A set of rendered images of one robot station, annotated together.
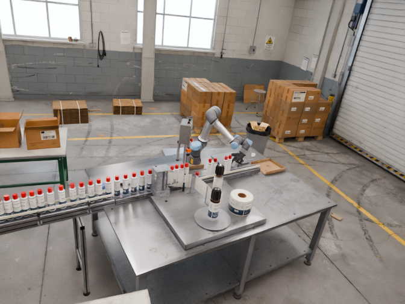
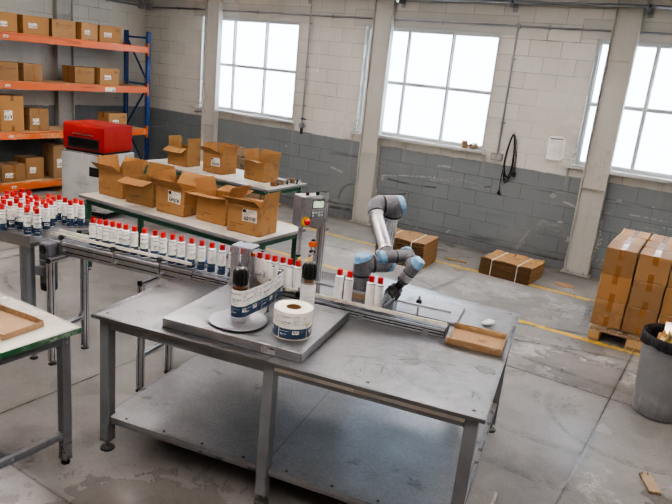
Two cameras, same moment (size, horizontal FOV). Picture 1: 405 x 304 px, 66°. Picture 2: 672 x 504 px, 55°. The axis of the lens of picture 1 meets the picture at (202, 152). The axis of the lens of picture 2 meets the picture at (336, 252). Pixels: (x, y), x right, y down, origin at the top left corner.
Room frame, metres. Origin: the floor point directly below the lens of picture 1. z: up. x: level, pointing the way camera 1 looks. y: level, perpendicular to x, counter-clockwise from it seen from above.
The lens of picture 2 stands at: (0.60, -2.99, 2.21)
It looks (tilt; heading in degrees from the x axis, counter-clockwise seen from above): 16 degrees down; 54
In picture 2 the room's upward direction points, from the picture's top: 6 degrees clockwise
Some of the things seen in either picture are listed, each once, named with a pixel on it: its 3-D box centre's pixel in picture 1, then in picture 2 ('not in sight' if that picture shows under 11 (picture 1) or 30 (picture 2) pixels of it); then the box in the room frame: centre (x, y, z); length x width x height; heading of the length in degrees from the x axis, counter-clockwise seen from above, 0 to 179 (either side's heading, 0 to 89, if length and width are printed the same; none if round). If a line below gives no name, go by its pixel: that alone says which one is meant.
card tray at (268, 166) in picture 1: (267, 166); (476, 338); (3.24, -0.78, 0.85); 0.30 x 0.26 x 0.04; 124
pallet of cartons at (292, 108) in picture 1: (295, 110); not in sight; (6.61, -1.91, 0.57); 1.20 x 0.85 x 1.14; 115
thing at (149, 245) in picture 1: (210, 187); (325, 315); (2.67, -0.12, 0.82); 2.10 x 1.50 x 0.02; 124
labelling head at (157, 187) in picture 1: (160, 180); (245, 265); (2.37, 0.34, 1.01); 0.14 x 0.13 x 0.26; 124
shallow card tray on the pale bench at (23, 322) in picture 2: not in sight; (1, 321); (1.05, 0.41, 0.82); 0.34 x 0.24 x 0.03; 118
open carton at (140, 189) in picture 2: not in sight; (145, 184); (2.68, 3.05, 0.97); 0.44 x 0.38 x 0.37; 28
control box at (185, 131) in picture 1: (185, 131); (309, 210); (2.69, 0.18, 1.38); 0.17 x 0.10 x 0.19; 179
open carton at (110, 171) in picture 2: not in sight; (119, 176); (2.56, 3.47, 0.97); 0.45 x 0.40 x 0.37; 25
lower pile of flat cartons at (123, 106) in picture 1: (127, 106); (511, 266); (6.82, 1.86, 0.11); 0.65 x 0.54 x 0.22; 110
